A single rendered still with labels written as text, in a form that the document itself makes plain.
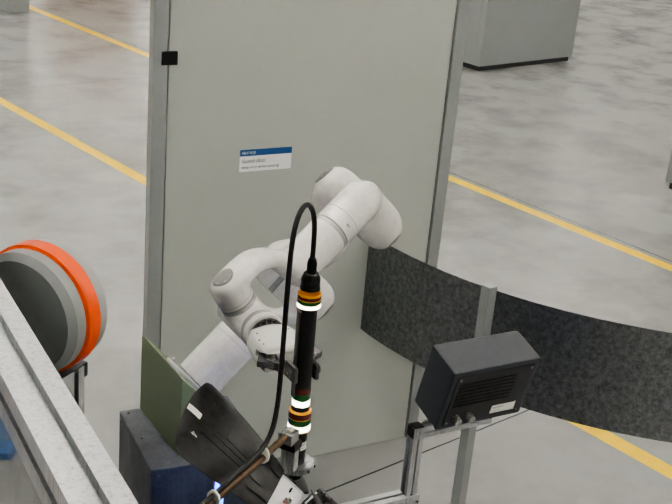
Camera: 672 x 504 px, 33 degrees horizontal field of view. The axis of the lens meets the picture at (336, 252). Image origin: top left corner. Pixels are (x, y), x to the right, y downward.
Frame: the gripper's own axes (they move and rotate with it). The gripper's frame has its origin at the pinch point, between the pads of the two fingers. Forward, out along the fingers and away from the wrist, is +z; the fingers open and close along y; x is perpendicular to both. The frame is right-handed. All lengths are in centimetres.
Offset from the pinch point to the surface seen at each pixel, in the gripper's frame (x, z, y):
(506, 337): -23, -37, -78
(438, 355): -24, -36, -57
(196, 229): -43, -179, -53
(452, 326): -72, -133, -133
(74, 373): 31, 43, 56
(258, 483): -18.5, 5.9, 10.5
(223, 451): -12.4, 2.6, 16.3
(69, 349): 37, 49, 58
